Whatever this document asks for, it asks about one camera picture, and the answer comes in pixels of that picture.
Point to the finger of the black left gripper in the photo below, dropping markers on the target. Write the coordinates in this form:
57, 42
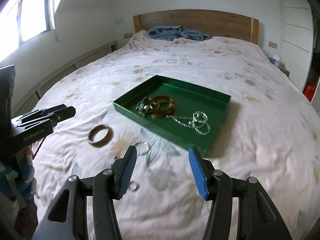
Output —
39, 113

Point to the amber translucent bangle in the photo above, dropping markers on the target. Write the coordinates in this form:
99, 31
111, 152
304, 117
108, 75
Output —
167, 106

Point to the right wall socket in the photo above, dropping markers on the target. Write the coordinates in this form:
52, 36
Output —
272, 45

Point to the thin silver bangle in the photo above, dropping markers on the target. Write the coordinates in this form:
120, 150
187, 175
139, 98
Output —
146, 106

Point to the red box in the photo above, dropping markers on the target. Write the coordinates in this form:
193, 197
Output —
309, 91

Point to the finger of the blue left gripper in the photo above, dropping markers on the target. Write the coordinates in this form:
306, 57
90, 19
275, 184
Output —
49, 122

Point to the dark olive jade bangle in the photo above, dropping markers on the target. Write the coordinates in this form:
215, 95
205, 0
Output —
100, 136

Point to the tissue box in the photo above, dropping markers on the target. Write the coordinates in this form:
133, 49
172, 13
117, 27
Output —
275, 60

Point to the white wardrobe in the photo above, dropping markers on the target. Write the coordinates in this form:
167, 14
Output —
296, 40

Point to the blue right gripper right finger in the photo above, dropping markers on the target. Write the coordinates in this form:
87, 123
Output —
258, 217

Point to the floral white bed duvet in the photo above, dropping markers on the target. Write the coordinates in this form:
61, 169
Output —
270, 132

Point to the wooden nightstand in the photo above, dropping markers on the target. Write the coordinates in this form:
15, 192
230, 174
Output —
284, 71

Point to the green jewelry tray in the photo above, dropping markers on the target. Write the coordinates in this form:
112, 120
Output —
186, 99

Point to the blue folded blanket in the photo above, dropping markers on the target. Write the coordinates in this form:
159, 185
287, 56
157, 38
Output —
169, 33

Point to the window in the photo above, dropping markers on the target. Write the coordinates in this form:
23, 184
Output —
22, 20

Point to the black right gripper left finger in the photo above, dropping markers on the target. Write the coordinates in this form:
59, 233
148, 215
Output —
66, 216

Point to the beige low side shelf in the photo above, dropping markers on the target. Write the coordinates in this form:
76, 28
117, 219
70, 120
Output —
29, 101

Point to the wooden headboard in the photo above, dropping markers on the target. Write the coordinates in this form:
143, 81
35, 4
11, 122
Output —
212, 22

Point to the left wall socket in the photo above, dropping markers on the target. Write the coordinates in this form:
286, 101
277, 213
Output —
128, 35

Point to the wall socket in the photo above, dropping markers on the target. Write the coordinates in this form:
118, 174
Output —
128, 35
272, 45

